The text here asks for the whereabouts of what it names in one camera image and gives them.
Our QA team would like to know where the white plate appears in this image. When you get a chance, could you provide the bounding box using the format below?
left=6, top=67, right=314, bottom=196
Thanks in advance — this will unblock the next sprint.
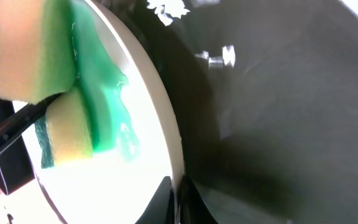
left=23, top=1, right=184, bottom=223

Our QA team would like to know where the yellow green sponge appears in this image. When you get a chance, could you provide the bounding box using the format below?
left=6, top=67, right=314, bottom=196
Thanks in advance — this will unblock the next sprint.
left=0, top=0, right=137, bottom=169

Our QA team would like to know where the large dark serving tray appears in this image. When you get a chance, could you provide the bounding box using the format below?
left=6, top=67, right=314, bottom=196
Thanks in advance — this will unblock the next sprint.
left=103, top=0, right=358, bottom=223

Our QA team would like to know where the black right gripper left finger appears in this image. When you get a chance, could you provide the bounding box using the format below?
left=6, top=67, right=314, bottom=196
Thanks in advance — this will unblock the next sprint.
left=135, top=176, right=175, bottom=224

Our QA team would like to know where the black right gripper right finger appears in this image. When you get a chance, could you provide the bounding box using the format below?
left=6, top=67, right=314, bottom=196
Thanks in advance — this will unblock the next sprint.
left=179, top=175, right=218, bottom=224

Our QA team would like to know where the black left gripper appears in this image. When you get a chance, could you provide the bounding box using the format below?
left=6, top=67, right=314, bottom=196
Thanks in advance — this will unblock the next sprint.
left=0, top=93, right=62, bottom=195

